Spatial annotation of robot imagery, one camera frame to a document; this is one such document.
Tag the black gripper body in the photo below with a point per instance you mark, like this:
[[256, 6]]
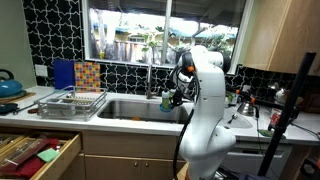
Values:
[[176, 97]]

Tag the green soap bottle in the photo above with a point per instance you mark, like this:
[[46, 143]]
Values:
[[165, 99]]

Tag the blue bowl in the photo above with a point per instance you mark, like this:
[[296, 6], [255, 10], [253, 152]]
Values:
[[169, 109]]

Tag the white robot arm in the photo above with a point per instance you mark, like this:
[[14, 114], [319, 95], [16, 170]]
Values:
[[205, 144]]

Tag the stainless steel sink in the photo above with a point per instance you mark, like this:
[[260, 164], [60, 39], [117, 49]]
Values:
[[123, 109]]

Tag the steel kitchen faucet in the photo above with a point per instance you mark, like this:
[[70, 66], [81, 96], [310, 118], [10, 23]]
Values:
[[150, 94]]

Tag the small potted plant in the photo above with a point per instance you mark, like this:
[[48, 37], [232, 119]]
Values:
[[229, 97]]

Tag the metal spoon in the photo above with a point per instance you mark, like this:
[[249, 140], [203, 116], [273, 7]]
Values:
[[234, 116]]

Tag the colourful patterned cutting board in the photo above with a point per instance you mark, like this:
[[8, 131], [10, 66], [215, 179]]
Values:
[[87, 76]]

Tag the red soda can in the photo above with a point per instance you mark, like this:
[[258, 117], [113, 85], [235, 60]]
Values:
[[274, 120]]

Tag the metal dish rack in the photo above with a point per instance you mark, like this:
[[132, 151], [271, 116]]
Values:
[[72, 103]]

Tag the blue cutting board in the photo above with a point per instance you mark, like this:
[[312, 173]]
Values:
[[63, 73]]

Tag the black tripod pole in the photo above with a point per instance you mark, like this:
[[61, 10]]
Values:
[[286, 111]]

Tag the wooden upper cabinet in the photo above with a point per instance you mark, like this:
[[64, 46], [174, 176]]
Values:
[[284, 30]]

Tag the green sponge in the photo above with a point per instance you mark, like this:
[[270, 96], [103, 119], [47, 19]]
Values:
[[47, 155]]

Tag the red cloth in drawer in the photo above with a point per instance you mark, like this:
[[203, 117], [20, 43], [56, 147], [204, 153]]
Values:
[[29, 163]]

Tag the blue tea kettle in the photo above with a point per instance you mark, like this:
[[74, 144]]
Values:
[[9, 86]]

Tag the open wooden drawer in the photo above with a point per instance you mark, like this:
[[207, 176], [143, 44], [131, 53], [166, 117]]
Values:
[[68, 148]]

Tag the wall light switch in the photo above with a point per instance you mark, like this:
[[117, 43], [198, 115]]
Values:
[[41, 70]]

